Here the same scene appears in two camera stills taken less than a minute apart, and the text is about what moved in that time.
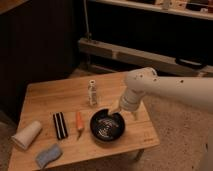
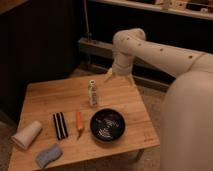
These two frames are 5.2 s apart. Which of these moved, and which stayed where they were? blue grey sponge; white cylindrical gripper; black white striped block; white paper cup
Moved: white cylindrical gripper
Stayed: white paper cup; black white striped block; blue grey sponge
